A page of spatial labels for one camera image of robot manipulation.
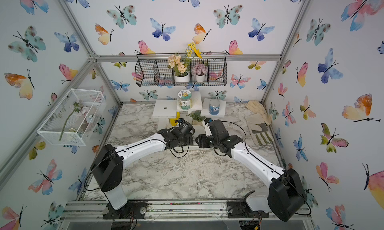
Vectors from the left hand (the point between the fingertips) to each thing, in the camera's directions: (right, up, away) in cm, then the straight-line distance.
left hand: (191, 138), depth 87 cm
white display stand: (-17, +17, +9) cm, 26 cm away
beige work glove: (+50, +20, +31) cm, 62 cm away
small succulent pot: (+3, +11, +11) cm, 15 cm away
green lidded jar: (-3, +22, -5) cm, 22 cm away
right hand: (+5, +1, -6) cm, 8 cm away
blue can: (+13, +18, +1) cm, 22 cm away
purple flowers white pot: (+4, +39, +2) cm, 40 cm away
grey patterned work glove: (+46, +3, +17) cm, 49 cm away
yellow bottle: (-12, +9, +12) cm, 20 cm away
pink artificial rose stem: (-56, +17, -12) cm, 60 cm away
